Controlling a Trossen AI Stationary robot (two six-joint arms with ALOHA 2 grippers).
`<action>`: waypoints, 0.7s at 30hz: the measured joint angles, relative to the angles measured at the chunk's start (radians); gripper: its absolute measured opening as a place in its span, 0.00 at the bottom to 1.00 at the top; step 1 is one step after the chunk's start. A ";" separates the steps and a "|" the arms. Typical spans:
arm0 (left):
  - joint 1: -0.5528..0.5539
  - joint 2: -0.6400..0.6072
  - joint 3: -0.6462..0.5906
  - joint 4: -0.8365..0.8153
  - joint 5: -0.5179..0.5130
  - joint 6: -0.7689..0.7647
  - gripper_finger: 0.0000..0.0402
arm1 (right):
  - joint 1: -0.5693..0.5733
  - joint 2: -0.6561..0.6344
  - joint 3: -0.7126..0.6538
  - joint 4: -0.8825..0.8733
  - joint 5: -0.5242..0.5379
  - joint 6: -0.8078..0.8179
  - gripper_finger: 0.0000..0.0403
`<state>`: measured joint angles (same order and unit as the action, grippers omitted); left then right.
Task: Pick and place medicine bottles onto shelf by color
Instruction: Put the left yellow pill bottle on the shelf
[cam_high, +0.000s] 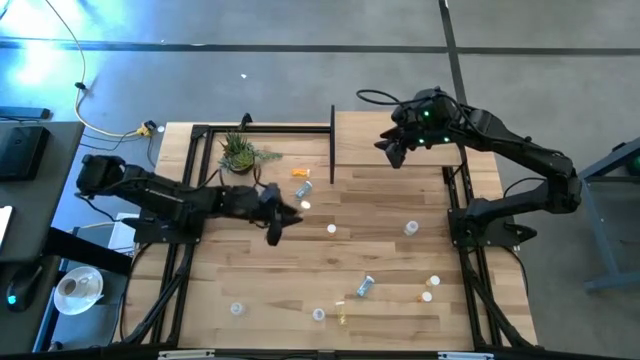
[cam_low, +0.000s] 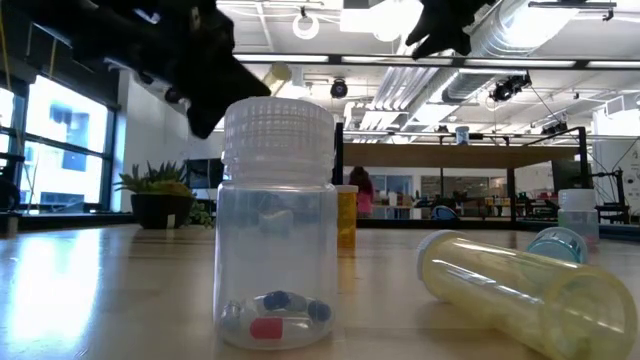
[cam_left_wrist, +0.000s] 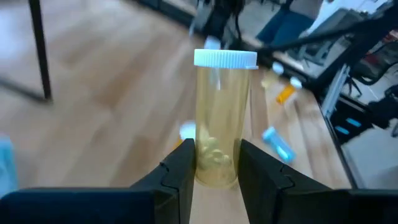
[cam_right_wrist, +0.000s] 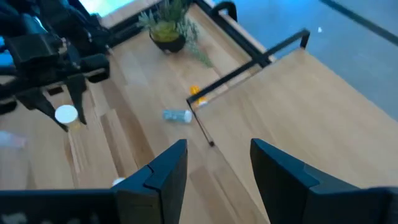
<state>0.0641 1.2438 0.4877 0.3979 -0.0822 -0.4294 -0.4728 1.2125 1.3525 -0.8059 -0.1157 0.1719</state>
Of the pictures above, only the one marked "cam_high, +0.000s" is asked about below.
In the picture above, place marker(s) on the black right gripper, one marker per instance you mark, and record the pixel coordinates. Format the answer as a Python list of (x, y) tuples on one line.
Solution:
[(417, 127)]

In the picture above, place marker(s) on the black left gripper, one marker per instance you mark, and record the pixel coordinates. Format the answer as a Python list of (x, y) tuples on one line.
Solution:
[(245, 205)]

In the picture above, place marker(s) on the small pale yellow pill bottle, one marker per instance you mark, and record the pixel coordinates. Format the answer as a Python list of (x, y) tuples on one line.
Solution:
[(305, 204)]

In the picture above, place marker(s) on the blue pill bottle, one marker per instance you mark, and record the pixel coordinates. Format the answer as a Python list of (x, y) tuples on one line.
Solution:
[(365, 286), (303, 189)]

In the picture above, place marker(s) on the clear jar with green pills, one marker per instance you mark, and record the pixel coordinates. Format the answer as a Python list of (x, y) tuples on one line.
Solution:
[(411, 228)]

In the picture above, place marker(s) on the small clear pill bottle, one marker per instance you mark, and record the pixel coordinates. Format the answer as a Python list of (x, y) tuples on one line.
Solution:
[(237, 308)]

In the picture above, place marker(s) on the clear jar with capsules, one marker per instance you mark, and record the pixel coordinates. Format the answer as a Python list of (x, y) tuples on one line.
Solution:
[(318, 314)]

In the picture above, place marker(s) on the large pale yellow pill bottle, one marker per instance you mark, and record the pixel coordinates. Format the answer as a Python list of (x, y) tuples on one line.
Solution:
[(341, 312)]

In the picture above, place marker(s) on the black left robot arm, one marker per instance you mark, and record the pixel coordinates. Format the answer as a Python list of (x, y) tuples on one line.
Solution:
[(150, 192)]

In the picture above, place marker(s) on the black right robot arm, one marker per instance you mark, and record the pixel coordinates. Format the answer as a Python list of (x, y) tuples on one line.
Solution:
[(525, 150)]

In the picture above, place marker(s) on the wooden shelf board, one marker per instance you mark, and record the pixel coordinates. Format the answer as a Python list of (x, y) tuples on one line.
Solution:
[(360, 145)]

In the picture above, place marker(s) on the potted succulent plant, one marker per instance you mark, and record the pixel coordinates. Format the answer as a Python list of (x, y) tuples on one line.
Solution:
[(241, 157)]

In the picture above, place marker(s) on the dark grey desk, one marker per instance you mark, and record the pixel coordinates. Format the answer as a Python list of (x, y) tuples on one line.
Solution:
[(30, 210)]

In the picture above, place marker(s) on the black computer mouse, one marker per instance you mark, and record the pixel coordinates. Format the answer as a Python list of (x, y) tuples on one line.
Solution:
[(20, 290)]

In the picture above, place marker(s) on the black computer box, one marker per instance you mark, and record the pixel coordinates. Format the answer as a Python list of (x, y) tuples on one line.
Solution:
[(20, 150)]

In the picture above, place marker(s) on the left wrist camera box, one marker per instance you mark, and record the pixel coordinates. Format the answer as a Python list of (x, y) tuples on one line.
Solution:
[(270, 192)]

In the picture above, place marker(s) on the black metal shelf frame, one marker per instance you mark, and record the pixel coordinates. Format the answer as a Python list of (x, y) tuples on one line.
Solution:
[(332, 145)]

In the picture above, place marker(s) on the black aluminium table frame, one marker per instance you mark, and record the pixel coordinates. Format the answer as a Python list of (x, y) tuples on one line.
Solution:
[(197, 131)]

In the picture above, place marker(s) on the grey metal cart frame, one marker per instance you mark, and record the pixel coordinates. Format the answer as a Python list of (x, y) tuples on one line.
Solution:
[(607, 220)]

